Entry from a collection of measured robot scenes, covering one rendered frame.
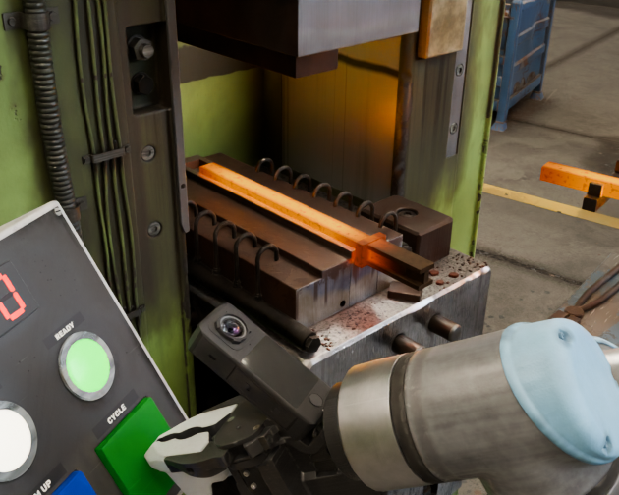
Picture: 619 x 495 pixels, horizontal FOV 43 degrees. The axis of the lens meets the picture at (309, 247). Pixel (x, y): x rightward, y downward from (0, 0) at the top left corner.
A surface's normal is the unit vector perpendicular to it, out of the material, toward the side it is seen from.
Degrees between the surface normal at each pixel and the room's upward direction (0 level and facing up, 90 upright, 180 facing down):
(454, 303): 90
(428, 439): 78
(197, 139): 90
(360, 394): 41
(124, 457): 60
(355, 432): 66
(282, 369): 30
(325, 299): 90
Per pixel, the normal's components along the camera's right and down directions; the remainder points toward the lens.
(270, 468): -0.38, 0.43
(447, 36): 0.68, 0.35
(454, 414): -0.55, -0.04
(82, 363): 0.78, -0.29
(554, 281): 0.01, -0.88
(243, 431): -0.45, -0.86
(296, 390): 0.48, -0.66
